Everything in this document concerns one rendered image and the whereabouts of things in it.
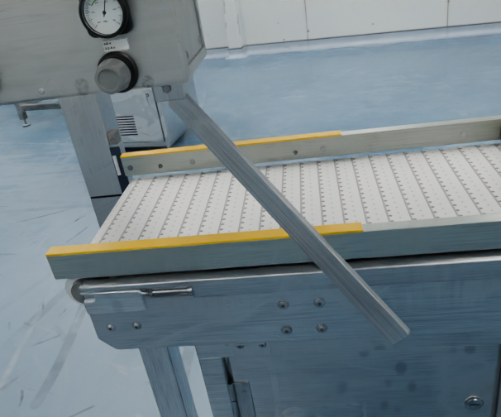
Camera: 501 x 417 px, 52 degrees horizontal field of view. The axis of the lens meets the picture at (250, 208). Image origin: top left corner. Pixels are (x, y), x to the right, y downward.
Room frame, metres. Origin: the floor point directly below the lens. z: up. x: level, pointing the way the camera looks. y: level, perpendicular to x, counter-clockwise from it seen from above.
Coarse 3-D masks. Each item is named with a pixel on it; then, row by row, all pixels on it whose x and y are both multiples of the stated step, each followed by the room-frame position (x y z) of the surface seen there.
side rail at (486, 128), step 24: (456, 120) 0.69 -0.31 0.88; (480, 120) 0.67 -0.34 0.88; (264, 144) 0.72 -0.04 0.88; (288, 144) 0.71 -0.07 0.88; (312, 144) 0.71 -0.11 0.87; (336, 144) 0.70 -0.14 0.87; (360, 144) 0.70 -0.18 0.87; (384, 144) 0.69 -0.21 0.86; (408, 144) 0.69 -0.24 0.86; (432, 144) 0.68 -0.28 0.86; (144, 168) 0.75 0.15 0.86; (168, 168) 0.74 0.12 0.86; (192, 168) 0.74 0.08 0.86
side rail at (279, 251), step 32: (384, 224) 0.44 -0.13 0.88; (416, 224) 0.43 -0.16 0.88; (448, 224) 0.42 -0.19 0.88; (480, 224) 0.42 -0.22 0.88; (64, 256) 0.48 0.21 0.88; (96, 256) 0.48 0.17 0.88; (128, 256) 0.47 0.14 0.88; (160, 256) 0.46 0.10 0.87; (192, 256) 0.46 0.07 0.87; (224, 256) 0.45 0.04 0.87; (256, 256) 0.45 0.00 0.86; (288, 256) 0.44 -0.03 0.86; (352, 256) 0.43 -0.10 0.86
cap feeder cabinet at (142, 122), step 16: (192, 80) 3.55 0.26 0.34; (112, 96) 3.16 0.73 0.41; (128, 96) 3.13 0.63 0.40; (144, 96) 3.10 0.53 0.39; (192, 96) 3.50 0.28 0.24; (128, 112) 3.14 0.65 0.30; (144, 112) 3.11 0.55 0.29; (160, 112) 3.07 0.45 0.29; (128, 128) 3.15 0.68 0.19; (144, 128) 3.11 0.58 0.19; (160, 128) 3.07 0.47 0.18; (176, 128) 3.17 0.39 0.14; (128, 144) 3.18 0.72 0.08; (144, 144) 3.14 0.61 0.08; (160, 144) 3.10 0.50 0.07
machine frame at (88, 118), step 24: (96, 96) 0.77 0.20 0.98; (72, 120) 0.78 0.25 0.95; (96, 120) 0.77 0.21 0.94; (96, 144) 0.77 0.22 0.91; (120, 144) 0.81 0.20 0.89; (96, 168) 0.78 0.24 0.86; (96, 192) 0.78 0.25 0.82; (120, 192) 0.77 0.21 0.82; (96, 216) 0.78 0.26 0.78; (144, 360) 0.78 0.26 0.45; (168, 360) 0.77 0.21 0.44; (168, 384) 0.77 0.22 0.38; (168, 408) 0.78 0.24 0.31; (192, 408) 0.81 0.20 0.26
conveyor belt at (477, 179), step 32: (352, 160) 0.69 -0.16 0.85; (384, 160) 0.67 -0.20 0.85; (416, 160) 0.65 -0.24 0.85; (448, 160) 0.64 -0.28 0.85; (480, 160) 0.62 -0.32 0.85; (128, 192) 0.70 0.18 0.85; (160, 192) 0.68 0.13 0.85; (192, 192) 0.66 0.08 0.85; (224, 192) 0.65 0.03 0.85; (288, 192) 0.62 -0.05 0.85; (320, 192) 0.60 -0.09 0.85; (352, 192) 0.59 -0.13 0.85; (384, 192) 0.57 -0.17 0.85; (416, 192) 0.56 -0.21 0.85; (448, 192) 0.55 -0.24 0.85; (480, 192) 0.53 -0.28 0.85; (128, 224) 0.60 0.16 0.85; (160, 224) 0.58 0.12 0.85; (192, 224) 0.57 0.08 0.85; (224, 224) 0.56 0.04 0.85; (256, 224) 0.54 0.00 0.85; (320, 224) 0.52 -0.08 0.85
